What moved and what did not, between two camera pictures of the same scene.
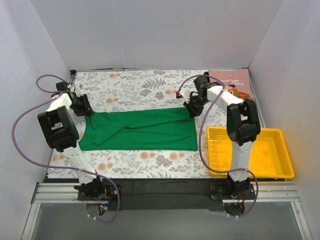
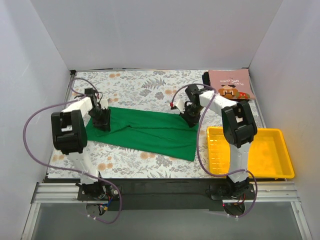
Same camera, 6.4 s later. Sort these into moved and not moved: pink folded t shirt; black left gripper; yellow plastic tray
Moved: black left gripper
Not moved: yellow plastic tray; pink folded t shirt
